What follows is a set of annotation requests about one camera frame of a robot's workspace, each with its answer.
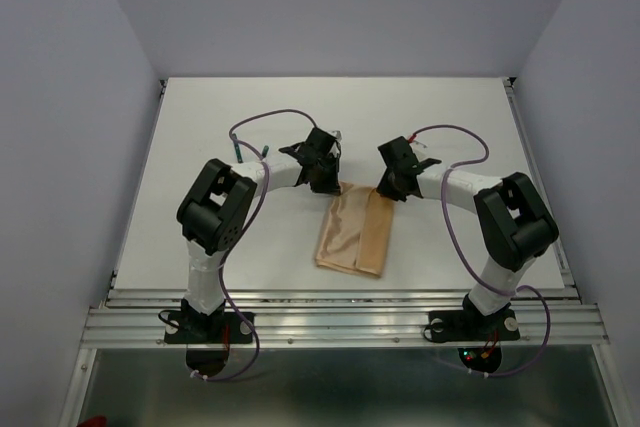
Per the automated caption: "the beige cloth napkin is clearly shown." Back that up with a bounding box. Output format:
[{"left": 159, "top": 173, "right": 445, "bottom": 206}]
[{"left": 315, "top": 182, "right": 395, "bottom": 279}]

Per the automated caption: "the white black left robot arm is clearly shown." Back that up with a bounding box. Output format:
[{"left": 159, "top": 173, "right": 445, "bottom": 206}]
[{"left": 176, "top": 127, "right": 341, "bottom": 341}]

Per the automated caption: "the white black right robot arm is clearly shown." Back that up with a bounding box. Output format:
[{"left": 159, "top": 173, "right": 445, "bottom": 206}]
[{"left": 377, "top": 137, "right": 559, "bottom": 337}]

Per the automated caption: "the red object at bottom edge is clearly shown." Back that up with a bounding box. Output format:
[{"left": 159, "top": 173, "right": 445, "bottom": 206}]
[{"left": 77, "top": 415, "right": 108, "bottom": 427}]

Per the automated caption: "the green handled fork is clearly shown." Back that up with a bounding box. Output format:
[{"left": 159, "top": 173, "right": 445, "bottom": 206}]
[{"left": 231, "top": 135, "right": 244, "bottom": 163}]

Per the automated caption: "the aluminium mounting rail frame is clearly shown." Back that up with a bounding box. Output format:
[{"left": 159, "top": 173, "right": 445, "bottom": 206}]
[{"left": 60, "top": 77, "right": 635, "bottom": 426}]

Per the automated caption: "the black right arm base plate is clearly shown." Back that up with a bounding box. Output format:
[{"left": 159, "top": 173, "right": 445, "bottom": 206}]
[{"left": 422, "top": 308, "right": 521, "bottom": 344}]

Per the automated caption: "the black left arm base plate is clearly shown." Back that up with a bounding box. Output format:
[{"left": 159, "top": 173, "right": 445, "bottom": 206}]
[{"left": 158, "top": 310, "right": 253, "bottom": 345}]

